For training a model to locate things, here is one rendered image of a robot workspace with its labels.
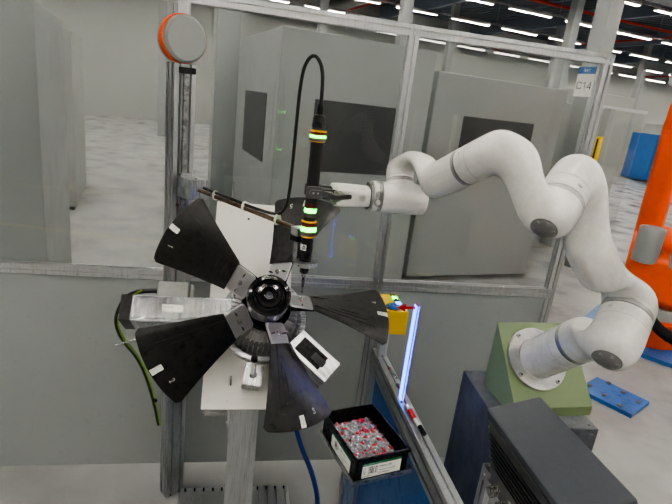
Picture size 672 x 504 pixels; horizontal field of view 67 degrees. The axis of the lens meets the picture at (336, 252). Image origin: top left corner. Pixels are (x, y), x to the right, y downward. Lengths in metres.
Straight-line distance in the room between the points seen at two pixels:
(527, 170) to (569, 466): 0.55
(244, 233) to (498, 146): 0.95
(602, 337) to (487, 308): 1.23
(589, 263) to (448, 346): 1.38
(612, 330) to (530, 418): 0.39
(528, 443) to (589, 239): 0.47
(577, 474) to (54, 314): 1.98
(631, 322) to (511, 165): 0.47
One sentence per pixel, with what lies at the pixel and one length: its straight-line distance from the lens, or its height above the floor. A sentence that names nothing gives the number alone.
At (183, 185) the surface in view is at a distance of 1.85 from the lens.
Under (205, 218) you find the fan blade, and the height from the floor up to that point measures 1.39.
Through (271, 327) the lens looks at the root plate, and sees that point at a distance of 1.40.
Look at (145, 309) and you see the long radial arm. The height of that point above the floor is 1.11.
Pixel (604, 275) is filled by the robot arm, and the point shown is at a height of 1.45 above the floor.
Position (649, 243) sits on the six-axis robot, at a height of 0.91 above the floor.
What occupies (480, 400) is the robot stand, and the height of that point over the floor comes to 0.92.
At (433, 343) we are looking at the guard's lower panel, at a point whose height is 0.70.
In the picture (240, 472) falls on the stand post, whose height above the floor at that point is 0.53.
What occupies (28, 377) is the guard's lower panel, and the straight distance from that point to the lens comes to 2.52.
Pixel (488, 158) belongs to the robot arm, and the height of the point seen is 1.66.
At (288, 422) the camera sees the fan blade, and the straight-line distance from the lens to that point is 1.35.
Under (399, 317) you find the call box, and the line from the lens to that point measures 1.78.
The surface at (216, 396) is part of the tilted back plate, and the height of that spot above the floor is 0.86.
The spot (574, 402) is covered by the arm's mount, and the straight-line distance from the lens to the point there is 1.72.
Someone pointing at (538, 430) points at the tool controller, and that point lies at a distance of 0.99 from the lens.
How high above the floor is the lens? 1.75
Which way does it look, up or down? 17 degrees down
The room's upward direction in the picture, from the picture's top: 7 degrees clockwise
